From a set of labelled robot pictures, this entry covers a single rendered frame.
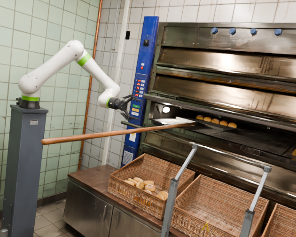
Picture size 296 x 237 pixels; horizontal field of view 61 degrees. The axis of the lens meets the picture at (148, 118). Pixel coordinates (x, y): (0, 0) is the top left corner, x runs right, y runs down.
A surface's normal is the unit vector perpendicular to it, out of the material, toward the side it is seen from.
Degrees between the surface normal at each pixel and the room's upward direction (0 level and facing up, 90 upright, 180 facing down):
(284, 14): 90
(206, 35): 90
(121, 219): 90
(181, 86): 70
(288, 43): 90
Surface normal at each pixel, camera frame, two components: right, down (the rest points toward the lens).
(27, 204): 0.77, 0.22
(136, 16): -0.58, 0.03
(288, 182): -0.49, -0.28
